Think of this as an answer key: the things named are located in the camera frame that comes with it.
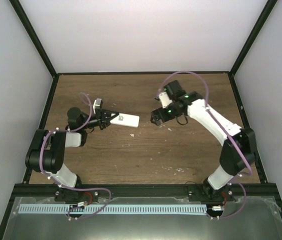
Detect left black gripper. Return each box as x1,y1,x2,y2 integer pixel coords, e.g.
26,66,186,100
80,109,119,131

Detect white remote control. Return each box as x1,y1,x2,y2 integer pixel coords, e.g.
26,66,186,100
110,113,140,128

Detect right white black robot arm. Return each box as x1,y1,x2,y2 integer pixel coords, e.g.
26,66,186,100
150,80,257,202

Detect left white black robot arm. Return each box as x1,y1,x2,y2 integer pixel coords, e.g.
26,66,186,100
25,107,119,202

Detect grey metal front plate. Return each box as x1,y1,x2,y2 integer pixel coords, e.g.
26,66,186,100
3,196,282,240

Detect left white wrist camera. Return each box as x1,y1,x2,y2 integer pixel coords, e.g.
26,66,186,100
93,98,103,116

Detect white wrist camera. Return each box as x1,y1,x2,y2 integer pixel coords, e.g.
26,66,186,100
156,91,173,109
93,98,103,116

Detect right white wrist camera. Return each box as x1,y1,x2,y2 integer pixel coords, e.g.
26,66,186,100
156,91,173,109

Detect black aluminium frame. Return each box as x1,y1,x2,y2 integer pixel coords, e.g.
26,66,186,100
0,0,282,240

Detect light blue slotted cable duct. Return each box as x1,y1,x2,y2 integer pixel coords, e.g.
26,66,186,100
17,203,207,215

